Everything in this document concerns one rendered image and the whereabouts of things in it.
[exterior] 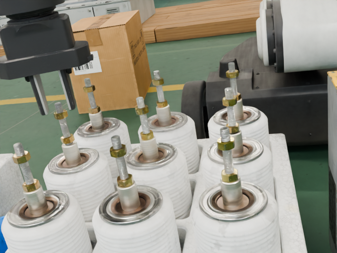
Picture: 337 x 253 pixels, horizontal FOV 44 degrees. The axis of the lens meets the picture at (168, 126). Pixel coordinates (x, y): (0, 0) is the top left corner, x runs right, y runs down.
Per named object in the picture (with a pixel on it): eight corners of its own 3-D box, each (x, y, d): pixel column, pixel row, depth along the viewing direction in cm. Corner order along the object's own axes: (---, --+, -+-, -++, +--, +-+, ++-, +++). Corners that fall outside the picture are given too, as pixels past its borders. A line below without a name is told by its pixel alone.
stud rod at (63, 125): (75, 150, 61) (62, 102, 58) (68, 153, 61) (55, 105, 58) (72, 148, 62) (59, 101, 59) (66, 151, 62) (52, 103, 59)
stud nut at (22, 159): (11, 162, 49) (9, 155, 49) (24, 155, 50) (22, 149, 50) (20, 165, 48) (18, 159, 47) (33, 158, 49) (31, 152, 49)
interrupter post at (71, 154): (63, 166, 62) (57, 146, 61) (73, 158, 64) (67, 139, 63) (75, 168, 61) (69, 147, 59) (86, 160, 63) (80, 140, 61)
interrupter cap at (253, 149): (211, 141, 62) (211, 137, 61) (264, 139, 60) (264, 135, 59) (203, 167, 55) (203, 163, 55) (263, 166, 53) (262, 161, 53)
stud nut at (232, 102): (234, 100, 55) (233, 94, 55) (239, 104, 54) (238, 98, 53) (220, 103, 55) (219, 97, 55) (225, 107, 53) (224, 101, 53)
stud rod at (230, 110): (235, 138, 57) (230, 86, 54) (238, 141, 56) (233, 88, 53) (229, 140, 57) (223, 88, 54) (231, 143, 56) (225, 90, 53)
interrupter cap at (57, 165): (38, 173, 61) (36, 169, 61) (71, 149, 67) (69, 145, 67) (78, 179, 58) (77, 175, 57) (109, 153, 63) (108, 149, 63)
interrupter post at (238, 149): (227, 149, 59) (224, 127, 57) (244, 148, 58) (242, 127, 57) (225, 157, 57) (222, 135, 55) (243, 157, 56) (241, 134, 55)
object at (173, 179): (137, 246, 70) (114, 150, 63) (191, 231, 72) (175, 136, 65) (147, 286, 62) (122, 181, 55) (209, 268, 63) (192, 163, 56)
